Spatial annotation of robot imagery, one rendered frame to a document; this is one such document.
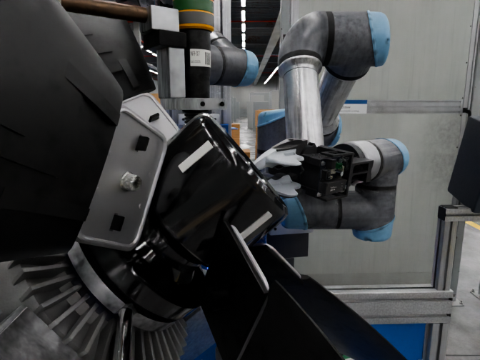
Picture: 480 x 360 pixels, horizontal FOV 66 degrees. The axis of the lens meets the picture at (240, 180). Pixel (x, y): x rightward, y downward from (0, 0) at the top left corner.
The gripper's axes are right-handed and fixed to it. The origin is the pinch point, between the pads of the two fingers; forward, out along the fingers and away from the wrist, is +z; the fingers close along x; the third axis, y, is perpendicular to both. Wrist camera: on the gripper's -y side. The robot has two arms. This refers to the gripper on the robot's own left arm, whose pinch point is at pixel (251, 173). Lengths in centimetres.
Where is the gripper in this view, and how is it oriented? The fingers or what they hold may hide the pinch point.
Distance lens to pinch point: 53.0
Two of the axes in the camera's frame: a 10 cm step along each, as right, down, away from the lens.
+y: 6.3, 2.5, -7.4
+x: -0.7, 9.6, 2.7
